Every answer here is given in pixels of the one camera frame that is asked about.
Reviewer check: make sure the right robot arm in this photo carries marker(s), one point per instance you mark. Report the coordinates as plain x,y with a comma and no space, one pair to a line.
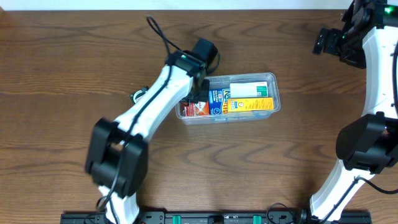
368,145

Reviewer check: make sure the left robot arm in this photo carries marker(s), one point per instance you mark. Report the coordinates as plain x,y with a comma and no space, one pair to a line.
117,158

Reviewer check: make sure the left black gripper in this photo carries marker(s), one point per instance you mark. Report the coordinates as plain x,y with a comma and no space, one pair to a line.
205,98

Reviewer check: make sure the white Panadol box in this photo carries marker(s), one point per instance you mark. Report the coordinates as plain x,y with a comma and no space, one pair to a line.
249,90

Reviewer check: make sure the green round-logo box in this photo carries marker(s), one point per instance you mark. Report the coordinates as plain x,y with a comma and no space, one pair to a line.
137,95

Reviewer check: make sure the red medicine box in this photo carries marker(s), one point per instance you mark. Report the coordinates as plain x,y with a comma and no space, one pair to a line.
196,109

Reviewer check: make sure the blue Kool Fever box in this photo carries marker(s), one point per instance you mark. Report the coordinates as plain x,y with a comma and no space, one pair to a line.
218,101

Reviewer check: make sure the clear plastic container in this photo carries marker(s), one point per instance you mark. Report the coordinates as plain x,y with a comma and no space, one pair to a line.
224,81

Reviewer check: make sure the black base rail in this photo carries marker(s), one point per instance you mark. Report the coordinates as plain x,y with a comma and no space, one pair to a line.
274,216

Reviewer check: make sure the yellow medicine box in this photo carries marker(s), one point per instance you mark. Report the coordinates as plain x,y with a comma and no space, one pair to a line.
249,104

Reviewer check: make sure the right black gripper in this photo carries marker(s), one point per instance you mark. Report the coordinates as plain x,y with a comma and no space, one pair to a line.
323,41

